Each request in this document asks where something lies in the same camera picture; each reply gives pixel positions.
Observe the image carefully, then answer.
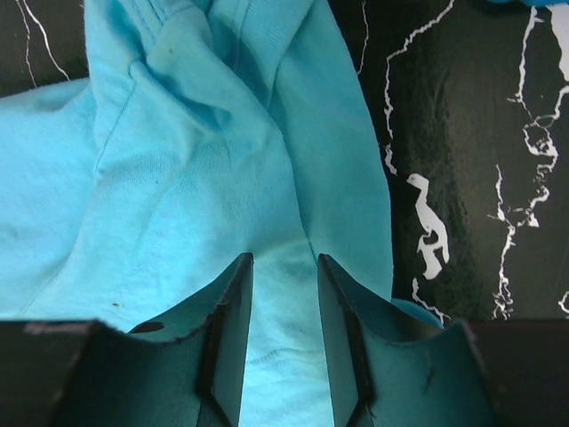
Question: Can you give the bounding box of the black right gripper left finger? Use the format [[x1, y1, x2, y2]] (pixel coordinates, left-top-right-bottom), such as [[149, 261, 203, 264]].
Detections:
[[50, 253, 253, 426]]

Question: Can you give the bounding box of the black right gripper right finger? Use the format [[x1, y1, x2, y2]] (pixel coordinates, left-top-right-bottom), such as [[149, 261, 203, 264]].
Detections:
[[317, 254, 503, 426]]

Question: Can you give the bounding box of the cyan t shirt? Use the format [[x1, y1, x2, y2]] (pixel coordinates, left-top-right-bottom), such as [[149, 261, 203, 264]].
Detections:
[[0, 0, 445, 427]]

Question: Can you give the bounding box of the black marbled table mat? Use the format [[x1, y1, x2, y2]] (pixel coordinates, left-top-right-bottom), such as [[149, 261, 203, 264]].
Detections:
[[1, 1, 568, 323]]

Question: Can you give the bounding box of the blue folded t shirt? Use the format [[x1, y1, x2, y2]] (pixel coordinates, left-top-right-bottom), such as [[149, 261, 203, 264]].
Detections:
[[488, 0, 568, 7]]

